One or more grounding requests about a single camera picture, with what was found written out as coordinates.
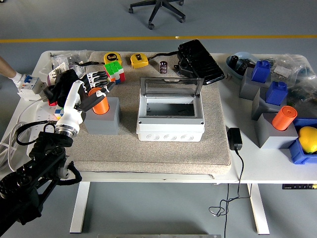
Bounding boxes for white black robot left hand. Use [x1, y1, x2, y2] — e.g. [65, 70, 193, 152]
[56, 71, 116, 130]

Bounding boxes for orange cylinder battery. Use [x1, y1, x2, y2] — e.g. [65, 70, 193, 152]
[88, 88, 110, 115]
[271, 106, 298, 131]

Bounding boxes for white junction box clear lid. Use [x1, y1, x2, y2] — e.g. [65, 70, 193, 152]
[136, 76, 206, 142]

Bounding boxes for small colourful puzzle cube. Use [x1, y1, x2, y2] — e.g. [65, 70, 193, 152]
[53, 105, 65, 121]

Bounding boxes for grey plug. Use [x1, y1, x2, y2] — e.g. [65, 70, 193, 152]
[41, 83, 54, 102]

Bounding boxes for white power strip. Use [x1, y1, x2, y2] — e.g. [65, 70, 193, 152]
[14, 103, 62, 159]

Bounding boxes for grey block with round hole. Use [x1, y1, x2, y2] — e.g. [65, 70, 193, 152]
[83, 97, 121, 136]

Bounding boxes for white circuit breaker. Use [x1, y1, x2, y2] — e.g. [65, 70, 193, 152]
[17, 74, 41, 101]

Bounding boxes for clear plastic bags with parts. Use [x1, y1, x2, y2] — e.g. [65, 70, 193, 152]
[48, 49, 89, 80]

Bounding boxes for large colourful puzzle cube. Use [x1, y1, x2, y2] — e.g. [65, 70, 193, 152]
[103, 61, 126, 85]

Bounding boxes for yellow round tape measure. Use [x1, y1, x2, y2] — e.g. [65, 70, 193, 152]
[103, 52, 122, 65]

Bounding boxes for person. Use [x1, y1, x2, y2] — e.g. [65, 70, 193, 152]
[0, 56, 25, 88]

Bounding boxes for yellow square tape measure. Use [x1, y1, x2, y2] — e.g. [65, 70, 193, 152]
[130, 53, 150, 69]

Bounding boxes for grey-brown cushion mat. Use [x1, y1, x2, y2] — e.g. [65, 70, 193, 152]
[64, 51, 233, 175]

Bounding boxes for white table leg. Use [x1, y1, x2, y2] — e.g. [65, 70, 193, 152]
[69, 182, 90, 234]
[246, 183, 270, 235]

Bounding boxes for black office chair base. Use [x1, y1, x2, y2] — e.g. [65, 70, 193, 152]
[128, 0, 186, 30]

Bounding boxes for black glossy pedal case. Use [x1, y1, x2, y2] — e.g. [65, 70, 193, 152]
[173, 39, 225, 86]

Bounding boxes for black power adapter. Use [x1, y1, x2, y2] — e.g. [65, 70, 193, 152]
[227, 127, 244, 151]

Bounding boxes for grey holder block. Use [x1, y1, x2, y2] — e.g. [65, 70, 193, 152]
[239, 66, 272, 101]
[251, 86, 289, 121]
[255, 113, 299, 150]

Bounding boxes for blue-grey bowl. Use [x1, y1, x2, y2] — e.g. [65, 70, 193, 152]
[226, 51, 260, 80]

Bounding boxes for blue plastic block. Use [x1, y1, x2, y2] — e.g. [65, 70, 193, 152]
[265, 81, 289, 107]
[251, 60, 272, 84]

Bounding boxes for blue plastic bin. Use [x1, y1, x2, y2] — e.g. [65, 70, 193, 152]
[288, 118, 317, 165]

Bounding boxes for pile of clear plastic bags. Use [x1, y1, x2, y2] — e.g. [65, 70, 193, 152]
[266, 53, 317, 119]

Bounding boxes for black table control panel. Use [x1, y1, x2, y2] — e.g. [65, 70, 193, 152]
[282, 183, 317, 190]

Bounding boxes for yellow lemon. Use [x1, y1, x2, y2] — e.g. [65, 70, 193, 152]
[298, 126, 317, 154]

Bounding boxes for black strap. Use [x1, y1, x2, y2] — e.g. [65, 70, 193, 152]
[148, 51, 179, 61]
[73, 60, 105, 66]

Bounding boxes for white power strip cable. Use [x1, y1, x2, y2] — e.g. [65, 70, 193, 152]
[0, 100, 48, 172]

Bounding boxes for black adapter cord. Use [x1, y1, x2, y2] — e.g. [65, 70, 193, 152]
[208, 148, 252, 238]

